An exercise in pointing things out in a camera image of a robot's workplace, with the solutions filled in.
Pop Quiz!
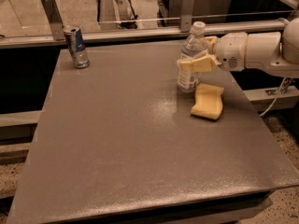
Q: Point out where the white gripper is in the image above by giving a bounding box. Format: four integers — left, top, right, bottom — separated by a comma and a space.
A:
177, 32, 249, 73

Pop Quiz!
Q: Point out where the clear plastic water bottle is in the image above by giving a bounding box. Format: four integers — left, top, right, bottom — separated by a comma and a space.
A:
177, 21, 208, 93

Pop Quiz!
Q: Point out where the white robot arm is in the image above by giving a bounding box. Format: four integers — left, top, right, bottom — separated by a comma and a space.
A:
177, 18, 299, 78

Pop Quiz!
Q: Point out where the yellow sponge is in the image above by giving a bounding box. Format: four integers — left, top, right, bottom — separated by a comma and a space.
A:
191, 83, 224, 120

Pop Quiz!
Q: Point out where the blue silver drink can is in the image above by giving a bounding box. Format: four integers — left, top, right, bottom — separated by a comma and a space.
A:
64, 25, 90, 69

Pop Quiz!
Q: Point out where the right metal bracket post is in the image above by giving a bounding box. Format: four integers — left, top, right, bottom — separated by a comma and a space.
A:
180, 0, 194, 32

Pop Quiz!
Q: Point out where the metal bracket post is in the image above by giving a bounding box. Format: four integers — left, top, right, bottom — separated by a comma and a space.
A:
40, 0, 64, 40
180, 0, 194, 32

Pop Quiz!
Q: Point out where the white cable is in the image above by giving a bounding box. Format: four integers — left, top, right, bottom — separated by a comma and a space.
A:
259, 77, 289, 119

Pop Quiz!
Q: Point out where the horizontal metal rail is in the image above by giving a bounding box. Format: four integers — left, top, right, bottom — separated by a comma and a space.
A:
0, 18, 289, 49

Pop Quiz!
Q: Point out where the left metal bracket post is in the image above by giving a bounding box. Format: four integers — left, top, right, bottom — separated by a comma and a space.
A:
40, 0, 64, 40

